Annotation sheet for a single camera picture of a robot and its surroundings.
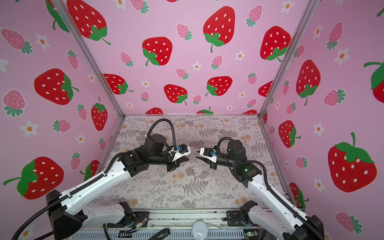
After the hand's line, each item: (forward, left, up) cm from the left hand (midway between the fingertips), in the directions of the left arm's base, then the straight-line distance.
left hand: (187, 157), depth 69 cm
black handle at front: (-28, +12, -21) cm, 37 cm away
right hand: (+2, -5, +1) cm, 5 cm away
